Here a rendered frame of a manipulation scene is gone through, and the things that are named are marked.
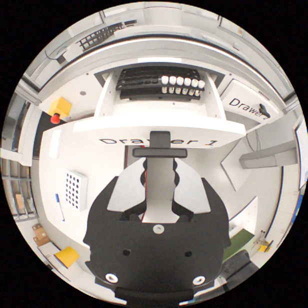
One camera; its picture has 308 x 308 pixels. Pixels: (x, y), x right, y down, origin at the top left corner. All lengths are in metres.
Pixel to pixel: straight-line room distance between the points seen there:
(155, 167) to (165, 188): 0.23
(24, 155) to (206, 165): 1.57
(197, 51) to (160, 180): 1.02
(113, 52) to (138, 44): 0.05
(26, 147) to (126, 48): 0.76
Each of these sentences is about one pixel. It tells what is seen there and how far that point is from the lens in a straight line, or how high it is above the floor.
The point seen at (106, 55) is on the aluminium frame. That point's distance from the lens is 0.24.
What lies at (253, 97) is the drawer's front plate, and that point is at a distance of 0.34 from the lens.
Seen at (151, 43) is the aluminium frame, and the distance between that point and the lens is 0.20.
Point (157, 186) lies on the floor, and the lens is 1.06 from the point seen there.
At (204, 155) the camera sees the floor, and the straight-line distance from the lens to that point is 1.16.
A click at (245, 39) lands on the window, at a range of 0.27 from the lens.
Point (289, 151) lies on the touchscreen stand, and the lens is 1.00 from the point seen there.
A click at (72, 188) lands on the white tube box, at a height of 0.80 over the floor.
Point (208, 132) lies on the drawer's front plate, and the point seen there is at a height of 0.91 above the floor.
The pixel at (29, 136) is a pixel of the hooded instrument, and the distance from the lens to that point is 0.83.
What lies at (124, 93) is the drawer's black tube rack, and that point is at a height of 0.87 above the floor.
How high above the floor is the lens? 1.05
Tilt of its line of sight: 82 degrees down
